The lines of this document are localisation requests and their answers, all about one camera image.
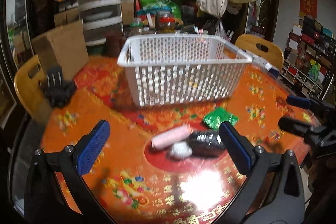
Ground black mesh bundle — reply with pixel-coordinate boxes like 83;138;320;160
186;130;226;158

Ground green foil snack bag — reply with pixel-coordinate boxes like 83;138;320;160
203;107;239;130

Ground white soft bundle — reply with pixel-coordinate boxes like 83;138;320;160
169;141;193;160

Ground pink towel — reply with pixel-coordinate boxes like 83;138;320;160
150;124;193;151

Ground shelf of boxes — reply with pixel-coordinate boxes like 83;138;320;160
279;16;335;100

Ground red floral tablecloth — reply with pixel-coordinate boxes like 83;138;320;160
41;57;317;223

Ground right wooden chair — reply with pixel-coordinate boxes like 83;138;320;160
235;34;284;70

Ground wooden chair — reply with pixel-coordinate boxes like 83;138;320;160
14;55;52;125
235;34;284;70

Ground left wooden chair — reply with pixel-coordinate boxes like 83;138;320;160
14;55;52;125

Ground brown cardboard box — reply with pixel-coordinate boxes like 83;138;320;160
32;20;89;80

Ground white perforated plastic basket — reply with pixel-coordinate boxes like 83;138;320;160
117;34;252;107

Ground brown ceramic mug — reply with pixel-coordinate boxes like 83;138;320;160
105;31;125;57

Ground red lid glass jar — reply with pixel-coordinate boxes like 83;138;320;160
155;10;176;34

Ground green shopping bag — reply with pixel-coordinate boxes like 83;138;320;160
139;0;182;19

